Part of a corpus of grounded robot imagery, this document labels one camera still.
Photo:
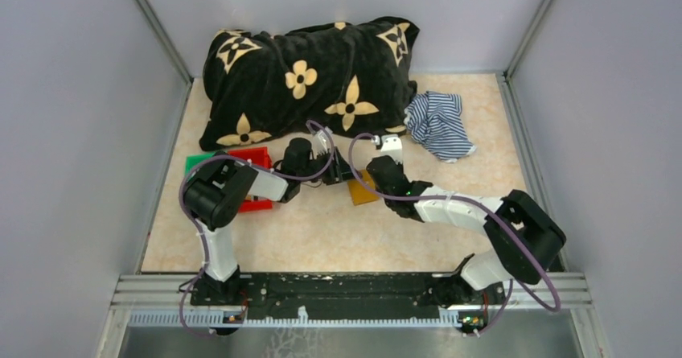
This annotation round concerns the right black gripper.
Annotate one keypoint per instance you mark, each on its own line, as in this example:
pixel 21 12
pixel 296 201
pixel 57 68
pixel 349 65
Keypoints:
pixel 400 168

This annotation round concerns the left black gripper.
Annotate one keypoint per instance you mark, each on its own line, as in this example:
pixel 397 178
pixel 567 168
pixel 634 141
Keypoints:
pixel 338 170

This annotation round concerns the yellow leather card holder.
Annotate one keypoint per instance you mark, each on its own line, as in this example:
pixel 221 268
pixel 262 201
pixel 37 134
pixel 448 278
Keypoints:
pixel 359 195

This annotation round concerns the red plastic bin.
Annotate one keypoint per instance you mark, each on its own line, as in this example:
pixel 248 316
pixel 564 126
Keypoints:
pixel 259 156

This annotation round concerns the green plastic bin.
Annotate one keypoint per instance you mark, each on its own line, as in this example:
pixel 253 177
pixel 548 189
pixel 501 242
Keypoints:
pixel 200 161

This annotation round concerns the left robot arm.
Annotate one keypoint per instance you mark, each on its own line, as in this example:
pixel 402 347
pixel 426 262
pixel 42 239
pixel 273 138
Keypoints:
pixel 216 188

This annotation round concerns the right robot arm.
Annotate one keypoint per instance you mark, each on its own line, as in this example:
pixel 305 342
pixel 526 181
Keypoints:
pixel 525 240

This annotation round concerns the blue striped cloth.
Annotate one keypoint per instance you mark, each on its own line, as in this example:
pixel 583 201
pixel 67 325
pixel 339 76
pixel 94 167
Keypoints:
pixel 434 120

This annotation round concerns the black floral blanket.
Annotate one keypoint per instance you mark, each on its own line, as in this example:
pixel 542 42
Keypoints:
pixel 351 78

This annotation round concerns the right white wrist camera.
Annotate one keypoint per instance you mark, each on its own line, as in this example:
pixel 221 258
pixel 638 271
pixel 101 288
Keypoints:
pixel 390 145

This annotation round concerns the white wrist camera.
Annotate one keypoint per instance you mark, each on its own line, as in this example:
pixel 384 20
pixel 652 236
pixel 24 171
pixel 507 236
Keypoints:
pixel 390 145
pixel 321 143

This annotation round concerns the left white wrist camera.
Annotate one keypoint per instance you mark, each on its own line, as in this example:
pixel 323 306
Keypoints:
pixel 321 143

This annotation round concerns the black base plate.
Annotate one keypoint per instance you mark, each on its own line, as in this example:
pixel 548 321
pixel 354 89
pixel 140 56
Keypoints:
pixel 384 296

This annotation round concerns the aluminium front rail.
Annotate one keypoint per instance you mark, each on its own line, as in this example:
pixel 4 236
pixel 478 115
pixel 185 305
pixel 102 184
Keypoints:
pixel 164 300

